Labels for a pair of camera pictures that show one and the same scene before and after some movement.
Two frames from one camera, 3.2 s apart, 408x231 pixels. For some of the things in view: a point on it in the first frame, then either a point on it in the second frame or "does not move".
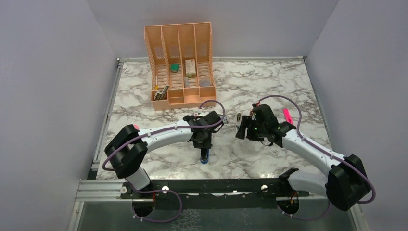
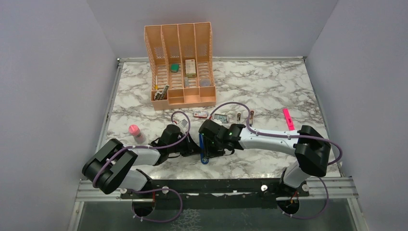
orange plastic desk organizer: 180,62 does not move
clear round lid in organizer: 204,82 does not move
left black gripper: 206,144 → 192,147
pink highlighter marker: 287,116 does not move
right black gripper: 247,121 → 209,152
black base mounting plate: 218,194 does not move
